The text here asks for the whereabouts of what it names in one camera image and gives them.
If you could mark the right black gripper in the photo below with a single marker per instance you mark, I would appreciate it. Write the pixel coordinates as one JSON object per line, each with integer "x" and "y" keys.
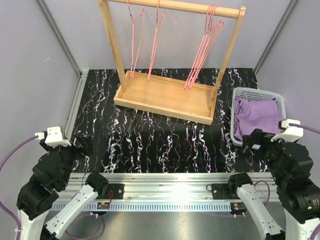
{"x": 258, "y": 136}

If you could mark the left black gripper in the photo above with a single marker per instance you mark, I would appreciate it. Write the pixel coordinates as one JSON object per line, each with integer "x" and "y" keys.
{"x": 86, "y": 142}

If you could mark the purple trousers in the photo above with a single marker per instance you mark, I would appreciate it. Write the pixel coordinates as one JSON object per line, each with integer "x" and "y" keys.
{"x": 255, "y": 114}

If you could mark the pink hanger holding purple trousers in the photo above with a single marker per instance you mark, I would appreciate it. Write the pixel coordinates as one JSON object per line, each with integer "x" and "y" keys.
{"x": 159, "y": 21}

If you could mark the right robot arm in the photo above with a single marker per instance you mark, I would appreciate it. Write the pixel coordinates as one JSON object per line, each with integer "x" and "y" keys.
{"x": 289, "y": 164}

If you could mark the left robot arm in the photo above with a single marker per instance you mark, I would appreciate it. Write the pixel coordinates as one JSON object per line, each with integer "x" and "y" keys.
{"x": 50, "y": 176}

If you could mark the pink empty hanger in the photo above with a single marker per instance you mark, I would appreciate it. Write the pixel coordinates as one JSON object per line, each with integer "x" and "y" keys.
{"x": 200, "y": 55}
{"x": 207, "y": 50}
{"x": 203, "y": 52}

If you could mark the black marble pattern mat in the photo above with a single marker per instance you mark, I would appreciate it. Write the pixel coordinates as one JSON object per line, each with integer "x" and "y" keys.
{"x": 127, "y": 140}

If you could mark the white plastic basket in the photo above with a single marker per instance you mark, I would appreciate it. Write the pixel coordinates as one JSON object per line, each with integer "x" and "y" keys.
{"x": 253, "y": 94}

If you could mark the wooden clothes rack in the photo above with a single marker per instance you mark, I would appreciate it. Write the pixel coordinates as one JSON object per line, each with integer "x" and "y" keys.
{"x": 186, "y": 100}

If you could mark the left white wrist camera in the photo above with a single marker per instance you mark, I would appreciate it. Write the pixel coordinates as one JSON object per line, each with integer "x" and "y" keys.
{"x": 53, "y": 137}

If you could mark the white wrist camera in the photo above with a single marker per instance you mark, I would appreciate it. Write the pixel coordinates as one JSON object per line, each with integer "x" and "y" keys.
{"x": 290, "y": 131}
{"x": 53, "y": 137}

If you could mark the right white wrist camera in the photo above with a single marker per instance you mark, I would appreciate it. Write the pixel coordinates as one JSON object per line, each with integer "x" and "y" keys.
{"x": 290, "y": 131}

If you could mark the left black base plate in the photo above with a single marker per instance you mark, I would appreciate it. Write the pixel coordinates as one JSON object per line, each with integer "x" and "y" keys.
{"x": 113, "y": 191}

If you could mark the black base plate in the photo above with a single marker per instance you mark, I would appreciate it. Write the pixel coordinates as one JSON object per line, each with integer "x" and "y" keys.
{"x": 113, "y": 191}
{"x": 221, "y": 191}

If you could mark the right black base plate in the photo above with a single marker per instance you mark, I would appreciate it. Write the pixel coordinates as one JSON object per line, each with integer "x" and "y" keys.
{"x": 221, "y": 191}

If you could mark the aluminium mounting rail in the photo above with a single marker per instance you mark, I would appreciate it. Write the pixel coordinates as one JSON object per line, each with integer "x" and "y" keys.
{"x": 171, "y": 187}

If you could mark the white slotted cable duct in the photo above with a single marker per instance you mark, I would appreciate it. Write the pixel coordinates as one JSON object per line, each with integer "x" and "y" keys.
{"x": 117, "y": 206}

